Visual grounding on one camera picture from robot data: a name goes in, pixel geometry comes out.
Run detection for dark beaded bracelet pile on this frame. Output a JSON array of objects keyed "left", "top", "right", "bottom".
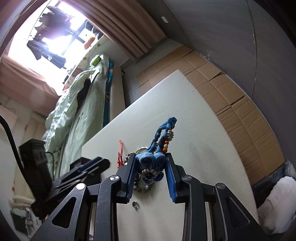
[{"left": 123, "top": 152, "right": 156, "bottom": 193}]

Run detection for blue fabric flower necklace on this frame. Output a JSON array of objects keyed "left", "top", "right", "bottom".
[{"left": 135, "top": 116, "right": 178, "bottom": 182}]

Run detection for black jewelry box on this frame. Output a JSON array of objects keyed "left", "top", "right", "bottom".
[{"left": 70, "top": 157, "right": 97, "bottom": 176}]

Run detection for white pillow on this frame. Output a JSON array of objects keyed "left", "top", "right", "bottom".
[{"left": 257, "top": 176, "right": 296, "bottom": 235}]

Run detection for light green duvet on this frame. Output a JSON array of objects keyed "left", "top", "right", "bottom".
[{"left": 41, "top": 54, "right": 110, "bottom": 181}]

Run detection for flattened cardboard sheets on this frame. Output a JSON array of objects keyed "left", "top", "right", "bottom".
[{"left": 137, "top": 45, "right": 285, "bottom": 185}]

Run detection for green small object on bed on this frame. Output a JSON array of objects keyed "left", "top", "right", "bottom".
[{"left": 90, "top": 55, "right": 101, "bottom": 67}]

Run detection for pink curtain left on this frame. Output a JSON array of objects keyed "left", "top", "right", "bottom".
[{"left": 1, "top": 55, "right": 59, "bottom": 116}]

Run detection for pink curtain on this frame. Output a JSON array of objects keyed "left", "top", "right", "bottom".
[
  {"left": 1, "top": 55, "right": 59, "bottom": 116},
  {"left": 65, "top": 0, "right": 165, "bottom": 60}
]

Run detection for pink curtain right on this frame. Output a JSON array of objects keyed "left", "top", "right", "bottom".
[{"left": 65, "top": 0, "right": 165, "bottom": 60}]

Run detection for hanging dark clothes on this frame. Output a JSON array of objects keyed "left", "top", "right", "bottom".
[{"left": 26, "top": 5, "right": 93, "bottom": 70}]

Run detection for black cable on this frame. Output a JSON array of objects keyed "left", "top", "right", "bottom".
[{"left": 0, "top": 113, "right": 56, "bottom": 181}]

